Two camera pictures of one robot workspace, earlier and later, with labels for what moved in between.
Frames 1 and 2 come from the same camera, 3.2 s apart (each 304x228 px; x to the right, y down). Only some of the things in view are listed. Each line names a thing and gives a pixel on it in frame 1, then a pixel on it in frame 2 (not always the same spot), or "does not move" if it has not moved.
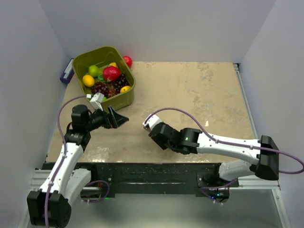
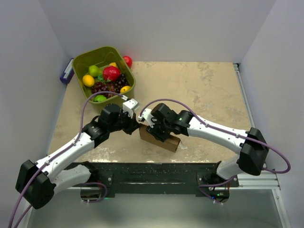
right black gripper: x=162 y=146 → x=154 y=131
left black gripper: x=116 y=119 → x=133 y=125
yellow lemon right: x=125 y=88 does not move
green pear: x=94 y=71 does not move
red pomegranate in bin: x=112 y=72 does not move
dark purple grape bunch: x=109 y=90 does not move
